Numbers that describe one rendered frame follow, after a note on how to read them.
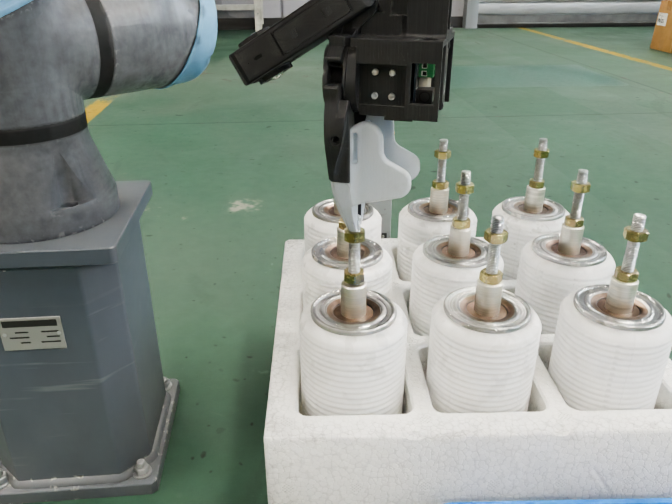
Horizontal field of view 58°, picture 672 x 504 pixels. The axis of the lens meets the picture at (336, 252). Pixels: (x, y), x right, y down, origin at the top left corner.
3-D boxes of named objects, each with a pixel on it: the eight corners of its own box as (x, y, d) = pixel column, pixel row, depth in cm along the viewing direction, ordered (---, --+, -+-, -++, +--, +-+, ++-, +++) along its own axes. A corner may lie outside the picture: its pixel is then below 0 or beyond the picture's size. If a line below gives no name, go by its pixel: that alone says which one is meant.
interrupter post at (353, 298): (345, 324, 52) (345, 290, 51) (336, 310, 54) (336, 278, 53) (371, 319, 53) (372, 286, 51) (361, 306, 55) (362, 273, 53)
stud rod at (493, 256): (496, 297, 53) (507, 217, 49) (486, 300, 52) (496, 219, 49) (489, 292, 54) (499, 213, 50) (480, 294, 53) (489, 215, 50)
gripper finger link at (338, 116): (344, 189, 43) (346, 61, 40) (323, 187, 44) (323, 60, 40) (360, 171, 47) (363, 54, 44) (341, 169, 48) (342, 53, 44)
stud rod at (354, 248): (347, 293, 53) (348, 213, 50) (359, 293, 53) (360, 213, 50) (348, 298, 52) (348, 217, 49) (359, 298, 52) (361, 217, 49)
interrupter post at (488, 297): (505, 314, 53) (510, 281, 52) (487, 323, 52) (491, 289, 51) (485, 303, 55) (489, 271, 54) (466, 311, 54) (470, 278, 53)
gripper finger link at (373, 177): (404, 251, 45) (411, 128, 42) (328, 241, 47) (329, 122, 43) (411, 236, 48) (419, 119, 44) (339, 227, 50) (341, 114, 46)
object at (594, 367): (643, 506, 57) (693, 345, 49) (536, 488, 58) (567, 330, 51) (623, 435, 65) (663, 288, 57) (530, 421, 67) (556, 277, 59)
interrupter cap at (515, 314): (548, 318, 53) (550, 311, 53) (489, 347, 49) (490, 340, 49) (483, 284, 58) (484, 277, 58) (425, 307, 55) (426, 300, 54)
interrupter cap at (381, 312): (325, 346, 49) (325, 339, 49) (300, 301, 56) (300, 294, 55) (410, 330, 51) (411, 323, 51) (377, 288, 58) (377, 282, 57)
